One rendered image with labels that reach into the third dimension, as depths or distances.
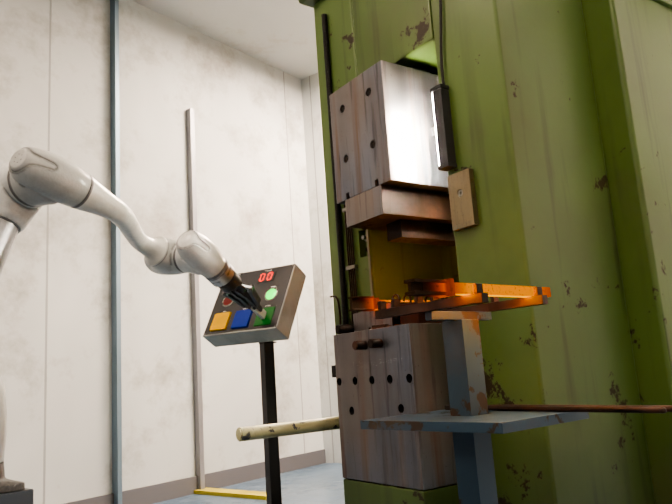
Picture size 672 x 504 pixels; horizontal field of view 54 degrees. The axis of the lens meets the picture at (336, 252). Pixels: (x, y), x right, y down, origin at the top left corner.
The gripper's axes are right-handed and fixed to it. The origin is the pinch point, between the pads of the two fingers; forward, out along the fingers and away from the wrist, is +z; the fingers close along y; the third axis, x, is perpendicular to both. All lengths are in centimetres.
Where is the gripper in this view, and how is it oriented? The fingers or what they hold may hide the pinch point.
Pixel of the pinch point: (258, 310)
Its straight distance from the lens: 232.5
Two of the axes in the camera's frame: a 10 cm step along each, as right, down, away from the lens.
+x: 2.0, -7.9, 5.8
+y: 8.6, -1.5, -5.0
